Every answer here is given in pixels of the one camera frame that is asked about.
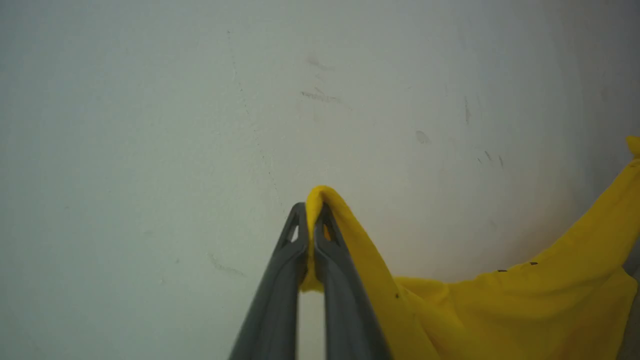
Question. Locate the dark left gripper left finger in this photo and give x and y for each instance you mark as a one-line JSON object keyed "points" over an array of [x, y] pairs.
{"points": [[275, 310]]}

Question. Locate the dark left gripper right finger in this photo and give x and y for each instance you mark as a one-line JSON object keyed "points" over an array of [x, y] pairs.
{"points": [[345, 310]]}

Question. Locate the yellow printed T-shirt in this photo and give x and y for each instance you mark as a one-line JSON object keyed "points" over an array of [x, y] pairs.
{"points": [[525, 310]]}

